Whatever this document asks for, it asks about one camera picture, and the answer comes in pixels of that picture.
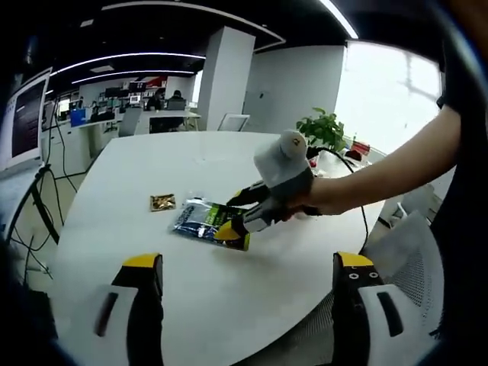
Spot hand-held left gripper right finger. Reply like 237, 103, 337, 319
330, 250, 434, 366

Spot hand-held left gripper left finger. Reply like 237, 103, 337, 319
79, 252, 165, 366

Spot green black skincare packet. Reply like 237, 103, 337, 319
204, 201, 252, 252

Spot gold foil skincare sachet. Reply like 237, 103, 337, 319
149, 193, 179, 213

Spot potted green plant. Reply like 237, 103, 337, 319
296, 107, 348, 153

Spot white chair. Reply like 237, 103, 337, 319
217, 112, 251, 133

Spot grey mesh office chair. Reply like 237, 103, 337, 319
289, 209, 447, 366

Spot white office desk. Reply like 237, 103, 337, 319
148, 109, 201, 133

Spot window with white blind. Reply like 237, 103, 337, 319
335, 40, 445, 156

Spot ceiling light strips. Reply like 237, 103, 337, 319
49, 0, 361, 87

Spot white office counter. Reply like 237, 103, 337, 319
49, 114, 127, 169

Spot white desk black legs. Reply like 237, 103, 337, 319
0, 152, 66, 247

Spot blue board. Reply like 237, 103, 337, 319
70, 108, 95, 127

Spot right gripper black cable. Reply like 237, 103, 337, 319
307, 146, 371, 249

